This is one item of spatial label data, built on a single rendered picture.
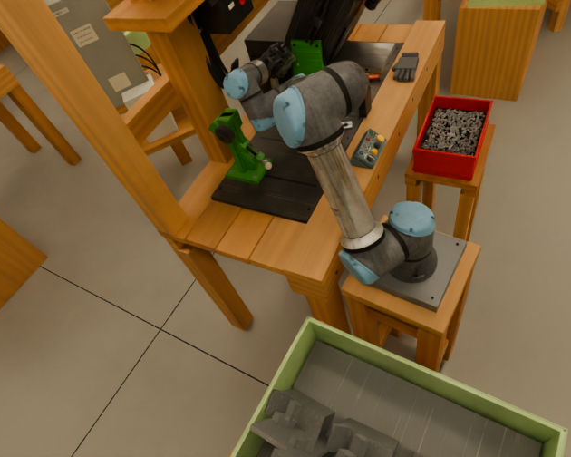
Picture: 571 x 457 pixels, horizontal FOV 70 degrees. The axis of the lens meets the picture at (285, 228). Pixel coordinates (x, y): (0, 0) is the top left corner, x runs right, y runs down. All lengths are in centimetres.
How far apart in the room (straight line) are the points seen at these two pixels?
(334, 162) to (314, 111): 13
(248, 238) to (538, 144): 208
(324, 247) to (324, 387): 42
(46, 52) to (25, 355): 211
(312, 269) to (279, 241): 18
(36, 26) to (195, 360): 169
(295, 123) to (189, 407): 169
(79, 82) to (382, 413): 115
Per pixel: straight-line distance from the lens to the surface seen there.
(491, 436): 117
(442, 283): 126
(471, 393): 108
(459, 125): 169
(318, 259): 130
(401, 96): 183
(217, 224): 153
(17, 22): 117
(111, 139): 131
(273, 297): 232
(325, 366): 120
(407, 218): 109
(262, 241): 141
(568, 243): 254
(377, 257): 105
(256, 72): 130
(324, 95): 89
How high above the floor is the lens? 198
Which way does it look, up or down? 50 degrees down
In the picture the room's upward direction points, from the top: 21 degrees counter-clockwise
